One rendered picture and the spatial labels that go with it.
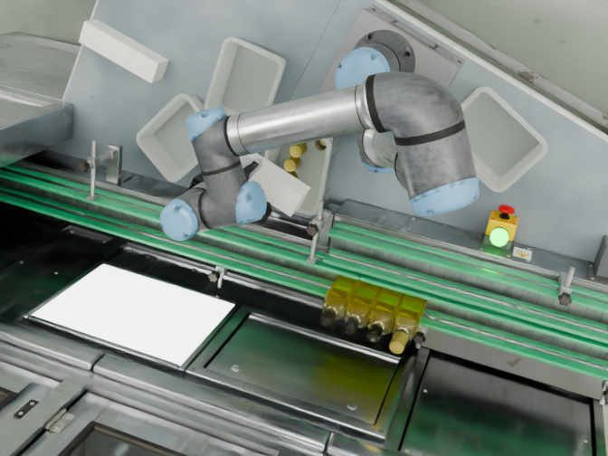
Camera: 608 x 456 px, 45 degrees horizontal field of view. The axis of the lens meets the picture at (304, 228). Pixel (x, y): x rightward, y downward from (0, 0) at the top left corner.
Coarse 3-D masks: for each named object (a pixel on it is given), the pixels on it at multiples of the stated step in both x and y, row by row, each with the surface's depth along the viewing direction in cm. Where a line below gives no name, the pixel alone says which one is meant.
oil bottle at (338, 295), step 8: (336, 280) 181; (344, 280) 182; (352, 280) 182; (336, 288) 178; (344, 288) 178; (352, 288) 179; (328, 296) 174; (336, 296) 174; (344, 296) 175; (328, 304) 172; (336, 304) 172; (344, 304) 173; (344, 312) 174
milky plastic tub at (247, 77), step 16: (224, 48) 187; (240, 48) 193; (256, 48) 184; (224, 64) 191; (240, 64) 194; (256, 64) 193; (272, 64) 191; (224, 80) 195; (240, 80) 196; (256, 80) 194; (272, 80) 193; (208, 96) 193; (224, 96) 199; (240, 96) 198; (256, 96) 196; (272, 96) 187; (240, 112) 199
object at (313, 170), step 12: (312, 144) 194; (264, 156) 192; (276, 156) 196; (288, 156) 197; (300, 156) 196; (312, 156) 195; (324, 156) 194; (300, 168) 198; (312, 168) 196; (324, 168) 188; (300, 180) 199; (312, 180) 198; (324, 180) 189; (312, 192) 199; (312, 204) 197
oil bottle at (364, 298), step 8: (360, 288) 180; (368, 288) 181; (376, 288) 181; (352, 296) 176; (360, 296) 176; (368, 296) 177; (376, 296) 178; (352, 304) 172; (360, 304) 173; (368, 304) 173; (352, 312) 171; (360, 312) 171; (368, 312) 172; (360, 320) 171
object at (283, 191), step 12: (252, 156) 167; (264, 168) 164; (276, 168) 167; (252, 180) 165; (264, 180) 164; (276, 180) 163; (288, 180) 165; (264, 192) 165; (276, 192) 164; (288, 192) 163; (300, 192) 163; (276, 204) 165; (288, 204) 164; (300, 204) 170
